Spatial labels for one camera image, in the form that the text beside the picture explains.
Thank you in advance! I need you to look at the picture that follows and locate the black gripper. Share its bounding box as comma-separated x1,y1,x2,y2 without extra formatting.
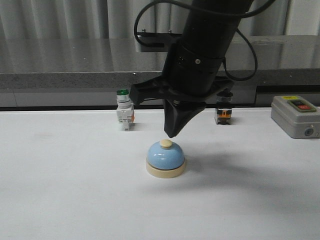
129,43,234,138

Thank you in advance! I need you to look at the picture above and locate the blue call bell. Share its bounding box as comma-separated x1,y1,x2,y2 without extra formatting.
146,139,187,179

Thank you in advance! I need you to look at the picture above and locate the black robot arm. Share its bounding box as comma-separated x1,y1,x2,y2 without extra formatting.
129,10,241,138

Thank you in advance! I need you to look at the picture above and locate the grey stone counter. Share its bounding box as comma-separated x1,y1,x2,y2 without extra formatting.
0,35,320,109

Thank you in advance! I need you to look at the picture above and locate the grey curtain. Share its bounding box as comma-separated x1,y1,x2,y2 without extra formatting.
0,0,320,40

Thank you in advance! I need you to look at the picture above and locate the black selector switch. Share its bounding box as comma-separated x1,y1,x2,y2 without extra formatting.
214,90,233,125

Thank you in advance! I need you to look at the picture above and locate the green pushbutton switch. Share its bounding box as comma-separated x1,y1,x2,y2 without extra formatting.
116,89,135,131

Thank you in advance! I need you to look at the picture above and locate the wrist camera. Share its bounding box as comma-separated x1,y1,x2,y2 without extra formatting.
135,29,182,53

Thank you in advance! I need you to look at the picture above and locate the grey on-off switch box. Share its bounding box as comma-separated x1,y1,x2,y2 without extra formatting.
271,95,320,139

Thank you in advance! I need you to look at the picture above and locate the black cable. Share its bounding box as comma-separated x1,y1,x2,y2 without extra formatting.
133,0,277,82

